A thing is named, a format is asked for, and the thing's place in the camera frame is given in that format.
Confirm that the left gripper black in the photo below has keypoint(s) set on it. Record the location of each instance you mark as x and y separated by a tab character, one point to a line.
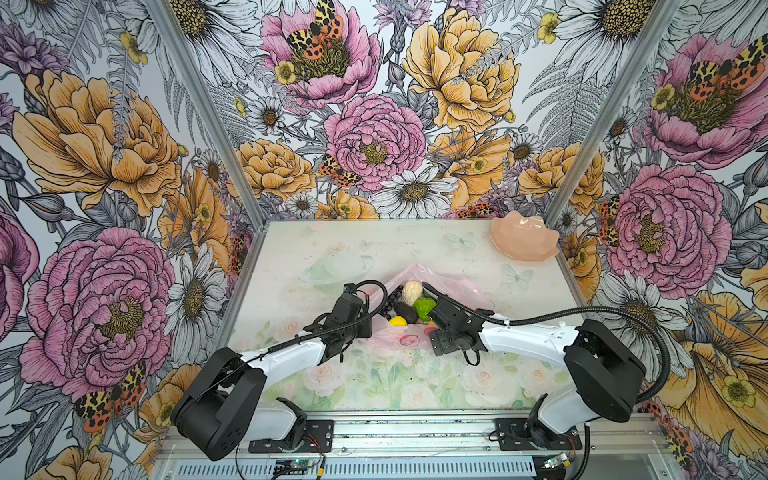
365	331

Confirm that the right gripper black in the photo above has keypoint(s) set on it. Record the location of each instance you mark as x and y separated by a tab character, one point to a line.
444	345

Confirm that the pink plastic bag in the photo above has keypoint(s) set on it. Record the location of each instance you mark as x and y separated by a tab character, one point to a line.
386	337

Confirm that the pink scalloped bowl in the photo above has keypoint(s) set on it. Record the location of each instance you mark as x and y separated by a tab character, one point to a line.
525	239

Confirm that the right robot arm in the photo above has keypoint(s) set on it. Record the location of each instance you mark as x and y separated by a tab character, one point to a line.
605	376

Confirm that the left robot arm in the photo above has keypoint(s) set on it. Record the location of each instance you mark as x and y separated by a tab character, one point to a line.
223	406

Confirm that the green fake fruit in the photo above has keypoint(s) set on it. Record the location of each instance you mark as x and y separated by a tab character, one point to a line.
423	306

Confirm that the dark fake grapes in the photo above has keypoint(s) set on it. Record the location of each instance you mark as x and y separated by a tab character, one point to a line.
394	306

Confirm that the yellow fake lemon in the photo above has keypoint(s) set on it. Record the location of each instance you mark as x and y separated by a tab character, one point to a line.
398	321

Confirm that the beige fake fruit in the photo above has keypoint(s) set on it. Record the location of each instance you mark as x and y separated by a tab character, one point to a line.
411	292

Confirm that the green circuit board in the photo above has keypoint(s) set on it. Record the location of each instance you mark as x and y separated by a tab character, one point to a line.
291	467

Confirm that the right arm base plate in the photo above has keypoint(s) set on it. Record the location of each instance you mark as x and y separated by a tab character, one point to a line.
515	434

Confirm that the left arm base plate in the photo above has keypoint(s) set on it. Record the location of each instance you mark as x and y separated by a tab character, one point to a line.
313	436

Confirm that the white perforated cable duct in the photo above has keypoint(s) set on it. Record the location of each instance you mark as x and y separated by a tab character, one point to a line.
516	467

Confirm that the aluminium front rail frame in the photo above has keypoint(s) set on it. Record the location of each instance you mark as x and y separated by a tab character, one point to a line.
633	450

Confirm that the left aluminium corner post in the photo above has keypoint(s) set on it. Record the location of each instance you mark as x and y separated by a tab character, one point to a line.
185	61

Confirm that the aluminium corner post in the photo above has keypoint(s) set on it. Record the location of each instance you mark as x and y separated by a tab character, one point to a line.
185	61
650	36

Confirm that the right aluminium corner post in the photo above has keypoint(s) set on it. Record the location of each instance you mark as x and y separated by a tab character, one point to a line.
650	36

